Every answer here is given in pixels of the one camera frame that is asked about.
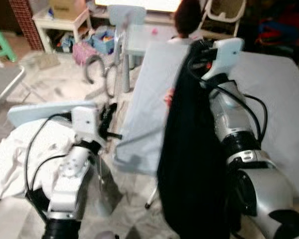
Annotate black garment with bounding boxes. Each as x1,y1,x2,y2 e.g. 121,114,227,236
157,40,240,239

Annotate white garment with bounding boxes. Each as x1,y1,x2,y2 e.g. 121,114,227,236
0,119,98,200

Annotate dark haired person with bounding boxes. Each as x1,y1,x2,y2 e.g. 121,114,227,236
173,0,205,38

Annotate white baby high chair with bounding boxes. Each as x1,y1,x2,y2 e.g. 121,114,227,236
202,0,247,23

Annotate light blue small table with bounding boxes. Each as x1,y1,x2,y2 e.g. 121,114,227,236
125,25,185,68

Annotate light blue plastic chair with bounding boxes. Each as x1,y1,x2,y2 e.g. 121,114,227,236
7,101,98,128

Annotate pink fabric bag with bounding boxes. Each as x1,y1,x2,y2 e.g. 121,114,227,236
72,41,98,65

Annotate light grey folding table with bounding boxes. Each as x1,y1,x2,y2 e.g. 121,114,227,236
114,40,299,210

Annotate blue toy bin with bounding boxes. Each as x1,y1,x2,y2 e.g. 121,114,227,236
92,29,115,54

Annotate small light blue chair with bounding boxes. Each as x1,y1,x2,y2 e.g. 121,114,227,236
107,5,146,93

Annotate red and blue fabric pile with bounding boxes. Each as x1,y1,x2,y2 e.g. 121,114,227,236
257,10,299,48

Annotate beige floor mat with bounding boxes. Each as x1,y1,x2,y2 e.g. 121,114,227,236
20,52,60,70

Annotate white wooden shelf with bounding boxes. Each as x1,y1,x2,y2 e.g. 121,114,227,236
32,7,93,53

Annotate grey robot left leg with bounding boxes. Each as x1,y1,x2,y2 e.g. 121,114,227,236
92,230,118,239

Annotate grey metal folding chair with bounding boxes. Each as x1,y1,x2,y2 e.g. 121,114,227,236
0,65,26,105

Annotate brown cardboard box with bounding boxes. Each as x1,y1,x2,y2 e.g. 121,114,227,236
47,0,88,20

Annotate green plastic chair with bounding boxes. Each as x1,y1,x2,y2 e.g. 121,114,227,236
0,17,16,63

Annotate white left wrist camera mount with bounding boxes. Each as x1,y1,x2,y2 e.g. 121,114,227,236
71,106,101,146

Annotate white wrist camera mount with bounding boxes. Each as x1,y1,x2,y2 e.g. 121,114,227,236
202,37,244,83
71,106,101,146

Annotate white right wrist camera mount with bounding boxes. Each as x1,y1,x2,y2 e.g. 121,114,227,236
202,37,244,83

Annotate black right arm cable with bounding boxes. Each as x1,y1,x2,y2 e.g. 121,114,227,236
186,50,269,142

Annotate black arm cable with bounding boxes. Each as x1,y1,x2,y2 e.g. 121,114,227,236
24,113,78,222
186,50,269,142

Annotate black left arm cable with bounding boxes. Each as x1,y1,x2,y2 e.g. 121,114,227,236
24,113,78,222

